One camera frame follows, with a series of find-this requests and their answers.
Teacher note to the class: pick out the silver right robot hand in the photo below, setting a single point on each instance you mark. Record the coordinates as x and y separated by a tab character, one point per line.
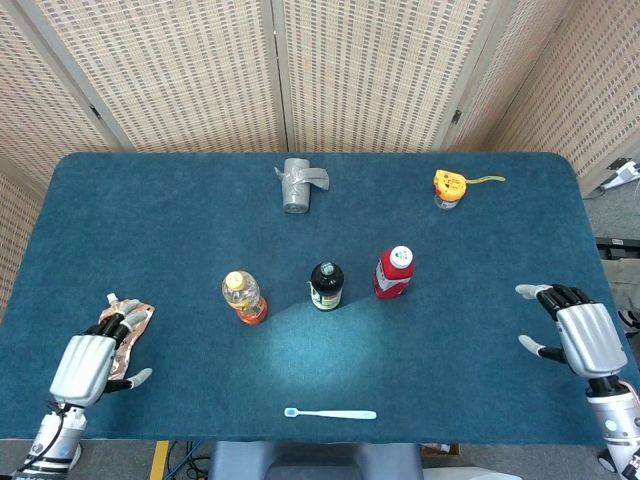
590	340

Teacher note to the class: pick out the woven folding screen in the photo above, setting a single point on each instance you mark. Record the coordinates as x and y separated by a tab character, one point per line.
175	75

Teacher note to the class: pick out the blue table cloth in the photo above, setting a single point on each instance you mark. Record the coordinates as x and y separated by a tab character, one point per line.
200	225

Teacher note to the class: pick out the black equipment bar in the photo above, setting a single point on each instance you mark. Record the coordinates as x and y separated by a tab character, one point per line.
620	248

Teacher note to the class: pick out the yellow-capped orange tea bottle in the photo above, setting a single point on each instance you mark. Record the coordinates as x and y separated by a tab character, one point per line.
245	300

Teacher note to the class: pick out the dark brown tea bottle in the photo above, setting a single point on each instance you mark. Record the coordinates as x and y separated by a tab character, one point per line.
327	285

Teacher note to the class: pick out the white device on floor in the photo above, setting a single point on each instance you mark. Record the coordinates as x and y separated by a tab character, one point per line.
627	175

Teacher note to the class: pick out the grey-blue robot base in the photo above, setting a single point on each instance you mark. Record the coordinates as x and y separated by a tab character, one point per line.
315	460

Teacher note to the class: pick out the grey rolled bag bundle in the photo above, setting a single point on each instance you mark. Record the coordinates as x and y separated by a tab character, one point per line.
297	192

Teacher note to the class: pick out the red NFC juice bottle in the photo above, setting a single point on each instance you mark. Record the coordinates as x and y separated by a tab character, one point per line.
392	275

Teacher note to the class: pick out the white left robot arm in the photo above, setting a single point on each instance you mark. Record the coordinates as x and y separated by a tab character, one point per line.
67	435

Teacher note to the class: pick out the brown spout pouch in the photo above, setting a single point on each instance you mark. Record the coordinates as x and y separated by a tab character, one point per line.
126	350

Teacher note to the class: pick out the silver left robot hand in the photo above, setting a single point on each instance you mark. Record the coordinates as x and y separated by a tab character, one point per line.
82	367

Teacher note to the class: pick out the light blue toothbrush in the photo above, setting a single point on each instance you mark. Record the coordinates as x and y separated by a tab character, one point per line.
340	414

